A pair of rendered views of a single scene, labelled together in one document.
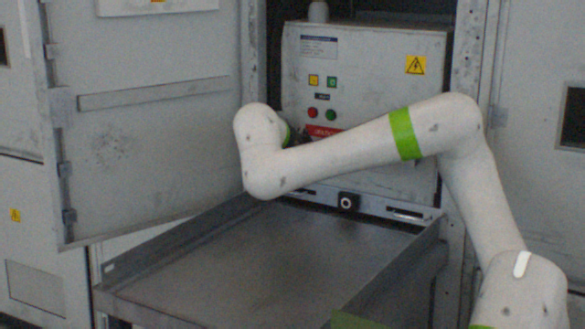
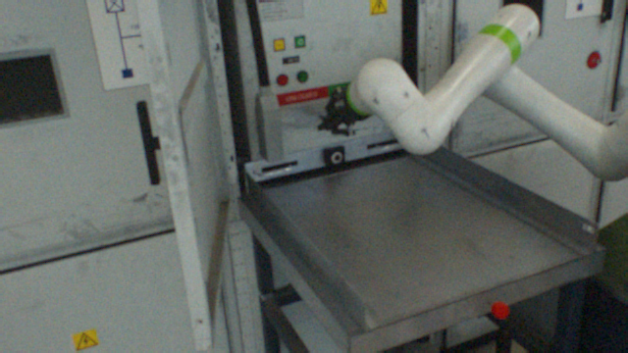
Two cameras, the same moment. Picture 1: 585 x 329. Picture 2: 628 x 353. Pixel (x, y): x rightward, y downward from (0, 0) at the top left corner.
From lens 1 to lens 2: 1.52 m
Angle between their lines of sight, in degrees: 51
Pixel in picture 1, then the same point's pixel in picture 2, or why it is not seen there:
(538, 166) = not seen: hidden behind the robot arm
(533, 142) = not seen: hidden behind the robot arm
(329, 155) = (475, 84)
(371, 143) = (497, 61)
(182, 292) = (414, 282)
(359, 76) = (328, 28)
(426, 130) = (525, 38)
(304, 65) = (267, 30)
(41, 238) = not seen: outside the picture
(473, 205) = (533, 93)
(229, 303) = (459, 263)
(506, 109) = (466, 24)
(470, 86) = (435, 12)
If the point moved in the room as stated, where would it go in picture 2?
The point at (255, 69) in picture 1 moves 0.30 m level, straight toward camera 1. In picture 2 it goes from (217, 49) to (320, 56)
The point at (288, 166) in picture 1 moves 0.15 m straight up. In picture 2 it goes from (453, 108) to (455, 37)
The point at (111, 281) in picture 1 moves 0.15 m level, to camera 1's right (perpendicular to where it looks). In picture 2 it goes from (358, 318) to (395, 277)
